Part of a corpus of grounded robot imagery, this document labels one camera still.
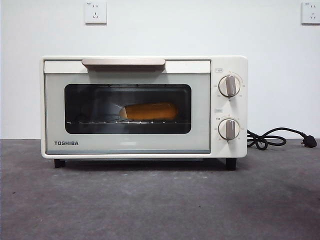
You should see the yellow corn cob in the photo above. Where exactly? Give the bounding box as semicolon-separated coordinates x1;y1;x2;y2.
119;101;179;121

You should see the oven door with glass window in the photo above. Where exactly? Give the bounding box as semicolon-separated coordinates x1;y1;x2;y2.
43;58;212;155

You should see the cream Toshiba toaster oven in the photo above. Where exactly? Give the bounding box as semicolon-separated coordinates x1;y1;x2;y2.
39;55;249;161

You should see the beige timer knob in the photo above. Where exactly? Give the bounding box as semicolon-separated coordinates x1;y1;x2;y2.
217;118;240;141

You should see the beige temperature knob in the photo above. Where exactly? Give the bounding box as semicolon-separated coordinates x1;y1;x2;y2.
218;75;240;98

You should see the wire oven rack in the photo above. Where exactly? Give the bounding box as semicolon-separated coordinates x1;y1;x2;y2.
66;120;188;125

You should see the white wall socket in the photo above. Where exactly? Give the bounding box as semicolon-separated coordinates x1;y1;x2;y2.
300;1;320;25
84;1;108;25

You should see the black power cable with plug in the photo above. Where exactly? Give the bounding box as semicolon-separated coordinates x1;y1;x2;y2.
246;127;318;150

